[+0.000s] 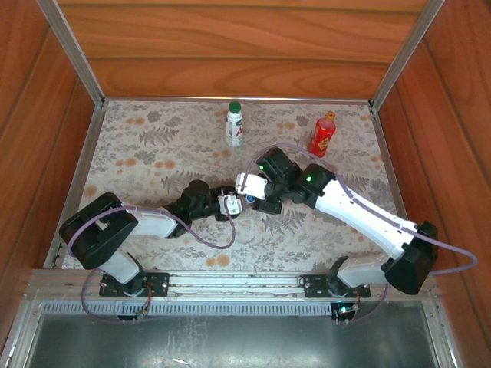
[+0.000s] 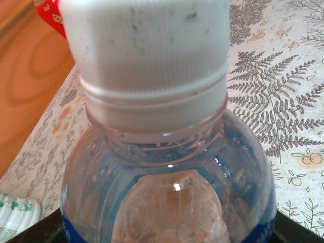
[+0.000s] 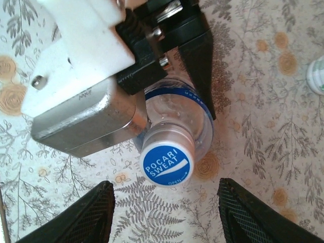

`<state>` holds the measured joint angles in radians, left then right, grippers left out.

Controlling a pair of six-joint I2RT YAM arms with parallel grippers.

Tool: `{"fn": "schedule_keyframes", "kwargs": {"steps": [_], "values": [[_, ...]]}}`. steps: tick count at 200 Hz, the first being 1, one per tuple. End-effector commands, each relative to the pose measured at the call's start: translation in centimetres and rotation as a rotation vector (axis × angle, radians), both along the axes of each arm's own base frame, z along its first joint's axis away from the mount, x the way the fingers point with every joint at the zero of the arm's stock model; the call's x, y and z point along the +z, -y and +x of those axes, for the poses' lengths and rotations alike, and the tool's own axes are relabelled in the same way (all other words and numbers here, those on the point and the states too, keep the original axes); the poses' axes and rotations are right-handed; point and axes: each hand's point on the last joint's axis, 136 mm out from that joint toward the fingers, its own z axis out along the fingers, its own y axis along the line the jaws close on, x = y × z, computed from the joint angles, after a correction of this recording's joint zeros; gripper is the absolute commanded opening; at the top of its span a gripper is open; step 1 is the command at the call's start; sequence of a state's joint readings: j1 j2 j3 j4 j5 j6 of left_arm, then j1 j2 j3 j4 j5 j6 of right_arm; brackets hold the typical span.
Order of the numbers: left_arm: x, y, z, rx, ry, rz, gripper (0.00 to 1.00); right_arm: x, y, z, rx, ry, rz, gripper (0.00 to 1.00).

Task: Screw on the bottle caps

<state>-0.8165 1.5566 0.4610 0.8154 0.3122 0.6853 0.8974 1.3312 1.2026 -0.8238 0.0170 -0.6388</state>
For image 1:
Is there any red bottle with orange cap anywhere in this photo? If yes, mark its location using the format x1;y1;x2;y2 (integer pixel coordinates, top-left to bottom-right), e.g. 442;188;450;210
306;110;338;159

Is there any white bottle with green cap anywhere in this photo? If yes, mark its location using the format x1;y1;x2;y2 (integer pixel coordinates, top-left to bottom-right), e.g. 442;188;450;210
226;100;246;148

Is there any floral tablecloth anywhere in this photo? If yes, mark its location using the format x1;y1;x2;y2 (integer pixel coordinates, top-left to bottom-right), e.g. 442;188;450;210
63;100;417;271

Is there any grey metal sheet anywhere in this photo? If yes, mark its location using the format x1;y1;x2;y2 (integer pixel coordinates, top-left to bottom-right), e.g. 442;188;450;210
22;314;442;368

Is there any small circuit board green light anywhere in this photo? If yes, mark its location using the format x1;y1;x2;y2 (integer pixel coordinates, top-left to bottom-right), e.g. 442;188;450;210
334;302;360;319

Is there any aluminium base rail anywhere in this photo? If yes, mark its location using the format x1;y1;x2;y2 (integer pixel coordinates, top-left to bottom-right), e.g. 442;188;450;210
25;268;440;302

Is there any grey slotted cable duct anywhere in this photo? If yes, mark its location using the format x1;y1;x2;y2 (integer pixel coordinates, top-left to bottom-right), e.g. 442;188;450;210
38;301;334;317

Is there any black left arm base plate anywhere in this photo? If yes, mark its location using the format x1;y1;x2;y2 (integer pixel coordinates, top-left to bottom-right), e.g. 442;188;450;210
98;271;170;298

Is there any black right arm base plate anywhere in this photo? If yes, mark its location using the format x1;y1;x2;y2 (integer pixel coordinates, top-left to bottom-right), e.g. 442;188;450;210
302;272;372;299

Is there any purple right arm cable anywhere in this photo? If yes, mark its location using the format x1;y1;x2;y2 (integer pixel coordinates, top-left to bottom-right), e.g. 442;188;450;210
245;143;479;325

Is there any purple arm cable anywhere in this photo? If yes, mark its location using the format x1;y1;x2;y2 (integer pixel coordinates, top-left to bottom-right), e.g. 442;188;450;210
245;143;479;325
67;205;237;326

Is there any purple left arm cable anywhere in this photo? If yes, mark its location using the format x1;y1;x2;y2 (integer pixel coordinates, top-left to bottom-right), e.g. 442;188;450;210
67;205;237;326

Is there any aluminium corner post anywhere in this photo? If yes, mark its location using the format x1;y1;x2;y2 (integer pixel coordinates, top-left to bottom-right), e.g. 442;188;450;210
367;0;446;110
36;0;107;110

